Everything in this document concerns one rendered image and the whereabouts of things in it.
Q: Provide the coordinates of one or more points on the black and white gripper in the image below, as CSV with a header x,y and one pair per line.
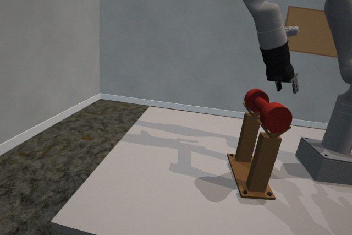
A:
x,y
276,56

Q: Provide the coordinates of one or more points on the brown wooden cradle stand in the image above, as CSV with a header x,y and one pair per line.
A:
x,y
252,173

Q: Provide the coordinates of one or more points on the red dumbbell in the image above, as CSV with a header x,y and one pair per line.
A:
x,y
274,116

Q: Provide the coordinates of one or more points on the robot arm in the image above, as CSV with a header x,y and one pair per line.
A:
x,y
267,17

